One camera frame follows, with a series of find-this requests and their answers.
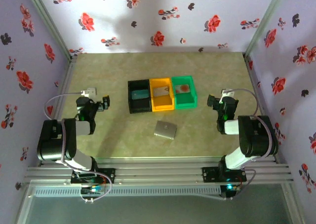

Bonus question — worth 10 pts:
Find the silver metal card holder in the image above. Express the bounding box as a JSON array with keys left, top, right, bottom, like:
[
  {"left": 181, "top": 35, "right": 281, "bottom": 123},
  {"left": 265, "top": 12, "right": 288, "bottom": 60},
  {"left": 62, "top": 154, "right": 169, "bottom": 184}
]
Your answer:
[{"left": 153, "top": 120, "right": 178, "bottom": 139}]

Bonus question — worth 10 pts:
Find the white card with red circles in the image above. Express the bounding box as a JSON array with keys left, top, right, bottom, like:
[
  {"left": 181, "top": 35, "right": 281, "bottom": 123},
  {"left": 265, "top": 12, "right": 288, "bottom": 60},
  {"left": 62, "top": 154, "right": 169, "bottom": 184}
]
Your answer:
[{"left": 174, "top": 84, "right": 191, "bottom": 94}]

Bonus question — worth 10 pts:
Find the teal card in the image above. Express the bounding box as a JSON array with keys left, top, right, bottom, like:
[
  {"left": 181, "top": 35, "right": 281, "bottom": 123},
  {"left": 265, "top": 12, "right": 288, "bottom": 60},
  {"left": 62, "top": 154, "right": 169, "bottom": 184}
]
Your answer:
[{"left": 131, "top": 89, "right": 149, "bottom": 101}]

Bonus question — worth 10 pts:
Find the white card with brown mark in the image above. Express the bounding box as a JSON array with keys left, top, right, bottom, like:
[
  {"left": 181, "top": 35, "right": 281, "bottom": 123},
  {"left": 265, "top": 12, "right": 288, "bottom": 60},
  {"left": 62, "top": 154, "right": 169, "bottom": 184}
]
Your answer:
[{"left": 154, "top": 86, "right": 171, "bottom": 97}]

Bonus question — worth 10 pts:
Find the green plastic bin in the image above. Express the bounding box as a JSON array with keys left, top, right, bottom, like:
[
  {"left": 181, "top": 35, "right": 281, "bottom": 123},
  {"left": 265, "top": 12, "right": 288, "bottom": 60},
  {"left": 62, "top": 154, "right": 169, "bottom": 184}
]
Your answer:
[{"left": 171, "top": 75, "right": 198, "bottom": 111}]

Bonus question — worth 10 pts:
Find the black plastic bin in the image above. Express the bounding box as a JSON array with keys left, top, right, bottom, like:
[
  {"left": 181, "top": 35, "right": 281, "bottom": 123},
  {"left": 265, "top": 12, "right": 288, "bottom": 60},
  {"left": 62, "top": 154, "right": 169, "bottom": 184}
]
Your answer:
[{"left": 127, "top": 79, "right": 153, "bottom": 114}]

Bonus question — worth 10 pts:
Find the yellow plastic bin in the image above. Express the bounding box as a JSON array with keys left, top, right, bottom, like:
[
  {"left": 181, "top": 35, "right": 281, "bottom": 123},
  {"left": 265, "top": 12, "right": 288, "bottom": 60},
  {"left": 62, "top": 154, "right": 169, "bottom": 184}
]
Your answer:
[{"left": 149, "top": 77, "right": 175, "bottom": 112}]

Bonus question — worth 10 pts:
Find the green controller board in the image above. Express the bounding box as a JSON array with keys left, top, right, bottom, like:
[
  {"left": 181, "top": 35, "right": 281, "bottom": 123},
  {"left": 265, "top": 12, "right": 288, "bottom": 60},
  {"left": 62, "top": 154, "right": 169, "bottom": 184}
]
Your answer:
[
  {"left": 81, "top": 184, "right": 106, "bottom": 195},
  {"left": 220, "top": 183, "right": 242, "bottom": 192}
]

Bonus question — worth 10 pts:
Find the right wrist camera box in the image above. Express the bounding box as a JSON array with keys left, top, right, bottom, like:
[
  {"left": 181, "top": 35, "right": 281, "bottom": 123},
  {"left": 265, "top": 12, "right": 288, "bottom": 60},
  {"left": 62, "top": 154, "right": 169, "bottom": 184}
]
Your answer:
[{"left": 221, "top": 88, "right": 235, "bottom": 99}]

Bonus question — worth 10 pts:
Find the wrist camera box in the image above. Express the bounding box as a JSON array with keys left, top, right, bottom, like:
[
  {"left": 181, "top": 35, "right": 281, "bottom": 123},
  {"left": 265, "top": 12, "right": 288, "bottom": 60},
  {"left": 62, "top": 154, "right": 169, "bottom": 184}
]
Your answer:
[
  {"left": 221, "top": 88, "right": 235, "bottom": 99},
  {"left": 80, "top": 87, "right": 97, "bottom": 98}
]

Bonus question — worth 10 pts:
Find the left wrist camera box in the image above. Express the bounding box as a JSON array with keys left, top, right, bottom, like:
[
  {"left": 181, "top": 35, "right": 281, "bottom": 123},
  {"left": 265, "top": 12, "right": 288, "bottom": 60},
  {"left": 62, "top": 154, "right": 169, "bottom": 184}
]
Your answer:
[{"left": 80, "top": 87, "right": 97, "bottom": 98}]

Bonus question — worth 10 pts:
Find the aluminium side rail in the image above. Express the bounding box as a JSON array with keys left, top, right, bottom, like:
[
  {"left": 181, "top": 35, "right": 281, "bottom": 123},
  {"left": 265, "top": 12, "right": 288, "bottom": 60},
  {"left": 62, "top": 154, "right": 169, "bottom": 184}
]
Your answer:
[
  {"left": 243, "top": 53, "right": 279, "bottom": 163},
  {"left": 39, "top": 56, "right": 78, "bottom": 167}
]

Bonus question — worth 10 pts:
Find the grey base cable loop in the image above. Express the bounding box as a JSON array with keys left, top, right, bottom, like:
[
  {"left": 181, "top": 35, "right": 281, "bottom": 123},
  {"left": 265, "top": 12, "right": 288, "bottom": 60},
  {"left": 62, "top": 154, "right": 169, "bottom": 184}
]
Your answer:
[
  {"left": 79, "top": 171, "right": 113, "bottom": 204},
  {"left": 221, "top": 168, "right": 256, "bottom": 201}
]

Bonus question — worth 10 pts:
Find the wide aluminium base rail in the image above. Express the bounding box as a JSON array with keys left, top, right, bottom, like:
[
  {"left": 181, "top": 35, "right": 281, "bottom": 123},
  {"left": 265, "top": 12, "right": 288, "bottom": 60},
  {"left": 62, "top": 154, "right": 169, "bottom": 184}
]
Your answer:
[{"left": 24, "top": 156, "right": 294, "bottom": 185}]

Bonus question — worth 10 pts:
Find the aluminium frame post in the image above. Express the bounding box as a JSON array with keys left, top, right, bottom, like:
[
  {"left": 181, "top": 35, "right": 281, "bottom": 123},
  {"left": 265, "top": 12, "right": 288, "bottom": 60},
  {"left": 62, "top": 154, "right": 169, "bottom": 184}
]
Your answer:
[
  {"left": 23, "top": 0, "right": 75, "bottom": 61},
  {"left": 243, "top": 0, "right": 289, "bottom": 59}
]

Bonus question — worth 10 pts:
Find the grey slotted cable duct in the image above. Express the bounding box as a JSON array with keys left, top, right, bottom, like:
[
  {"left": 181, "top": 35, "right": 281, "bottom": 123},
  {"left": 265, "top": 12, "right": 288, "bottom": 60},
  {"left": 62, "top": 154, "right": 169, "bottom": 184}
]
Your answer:
[{"left": 33, "top": 186, "right": 222, "bottom": 197}]

